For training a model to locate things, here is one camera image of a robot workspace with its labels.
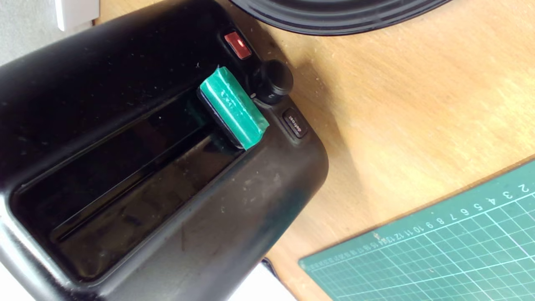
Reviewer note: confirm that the green taped toaster lever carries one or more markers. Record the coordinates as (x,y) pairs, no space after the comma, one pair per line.
(234,108)

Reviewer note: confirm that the black defrost toaster button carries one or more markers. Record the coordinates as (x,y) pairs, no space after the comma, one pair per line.
(295,123)

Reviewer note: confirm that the black toaster dial knob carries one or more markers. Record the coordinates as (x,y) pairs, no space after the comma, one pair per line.
(273,81)

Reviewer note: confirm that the red toaster button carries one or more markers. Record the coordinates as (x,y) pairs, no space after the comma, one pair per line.
(237,45)

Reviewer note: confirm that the black two-slot toaster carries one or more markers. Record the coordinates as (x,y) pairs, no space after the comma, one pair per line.
(125,62)

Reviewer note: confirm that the black plate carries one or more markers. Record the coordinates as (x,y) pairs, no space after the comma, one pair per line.
(334,16)

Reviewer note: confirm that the green cutting mat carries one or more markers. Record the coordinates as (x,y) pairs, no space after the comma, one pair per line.
(451,259)

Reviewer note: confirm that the white wall clip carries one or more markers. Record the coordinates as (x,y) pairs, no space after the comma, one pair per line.
(77,12)

